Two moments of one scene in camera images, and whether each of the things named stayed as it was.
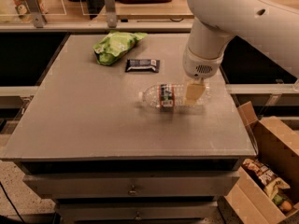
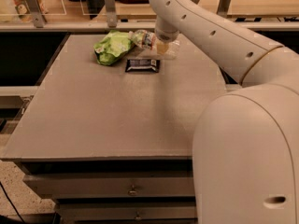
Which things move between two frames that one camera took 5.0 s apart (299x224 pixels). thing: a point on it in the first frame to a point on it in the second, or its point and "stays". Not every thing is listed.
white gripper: [201, 64] to [165, 36]
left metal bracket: [35, 7] stays
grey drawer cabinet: [105, 134] stays
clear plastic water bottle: [170, 95] to [148, 40]
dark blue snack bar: [138, 65] stays
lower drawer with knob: [137, 211] stays
